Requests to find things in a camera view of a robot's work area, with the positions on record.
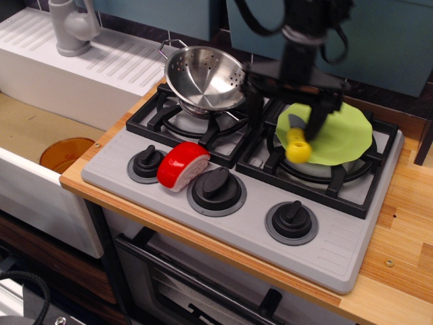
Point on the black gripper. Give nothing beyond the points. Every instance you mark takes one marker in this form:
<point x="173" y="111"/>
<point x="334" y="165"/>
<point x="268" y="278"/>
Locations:
<point x="293" y="78"/>

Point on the yellow handled toy knife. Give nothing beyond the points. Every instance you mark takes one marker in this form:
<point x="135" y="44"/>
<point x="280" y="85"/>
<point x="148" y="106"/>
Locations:
<point x="298" y="150"/>

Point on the red white cheese wedge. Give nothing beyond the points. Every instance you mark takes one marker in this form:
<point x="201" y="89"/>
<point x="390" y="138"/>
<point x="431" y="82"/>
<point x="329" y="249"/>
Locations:
<point x="181" y="165"/>

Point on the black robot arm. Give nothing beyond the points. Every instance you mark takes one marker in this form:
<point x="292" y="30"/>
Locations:
<point x="306" y="22"/>

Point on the green plastic plate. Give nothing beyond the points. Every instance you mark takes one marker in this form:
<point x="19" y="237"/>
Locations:
<point x="345" y="135"/>

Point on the black left burner grate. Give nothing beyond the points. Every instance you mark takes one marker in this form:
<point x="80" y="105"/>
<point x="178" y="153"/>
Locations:
<point x="161" y="122"/>

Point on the black burner grate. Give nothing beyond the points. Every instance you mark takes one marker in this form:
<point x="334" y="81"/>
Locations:
<point x="357" y="188"/>
<point x="161" y="122"/>

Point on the steel colander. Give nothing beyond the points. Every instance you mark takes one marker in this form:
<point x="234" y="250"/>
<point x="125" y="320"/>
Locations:
<point x="206" y="80"/>

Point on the black right burner grate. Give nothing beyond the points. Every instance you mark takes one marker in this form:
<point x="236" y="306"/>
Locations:
<point x="357" y="188"/>

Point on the black middle stove knob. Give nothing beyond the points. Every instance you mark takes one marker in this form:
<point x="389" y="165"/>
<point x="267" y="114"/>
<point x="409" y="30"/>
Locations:
<point x="217" y="193"/>

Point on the black stove knob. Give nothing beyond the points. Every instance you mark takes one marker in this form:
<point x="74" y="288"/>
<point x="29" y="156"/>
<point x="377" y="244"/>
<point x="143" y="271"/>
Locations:
<point x="143" y="167"/>
<point x="291" y="223"/>
<point x="217" y="193"/>

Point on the black right stove knob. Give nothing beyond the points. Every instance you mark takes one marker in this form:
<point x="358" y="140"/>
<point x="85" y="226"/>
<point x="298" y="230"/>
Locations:
<point x="291" y="223"/>

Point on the grey toy stove top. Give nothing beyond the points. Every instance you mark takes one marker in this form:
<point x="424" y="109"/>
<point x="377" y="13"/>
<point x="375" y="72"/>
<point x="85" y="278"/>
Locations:
<point x="332" y="259"/>

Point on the black left stove knob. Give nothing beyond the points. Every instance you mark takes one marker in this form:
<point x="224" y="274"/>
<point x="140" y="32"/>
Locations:
<point x="143" y="167"/>

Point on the toy oven door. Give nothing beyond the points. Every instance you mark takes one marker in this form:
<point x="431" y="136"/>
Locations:
<point x="139" y="248"/>

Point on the grey toy faucet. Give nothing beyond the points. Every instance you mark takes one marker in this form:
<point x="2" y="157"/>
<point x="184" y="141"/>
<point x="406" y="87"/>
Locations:
<point x="73" y="30"/>

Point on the orange plastic bowl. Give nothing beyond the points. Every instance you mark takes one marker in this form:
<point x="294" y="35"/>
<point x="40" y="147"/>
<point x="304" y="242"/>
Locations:
<point x="62" y="154"/>

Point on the white toy sink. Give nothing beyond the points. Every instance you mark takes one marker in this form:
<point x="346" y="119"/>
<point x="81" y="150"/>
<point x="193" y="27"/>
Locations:
<point x="45" y="98"/>

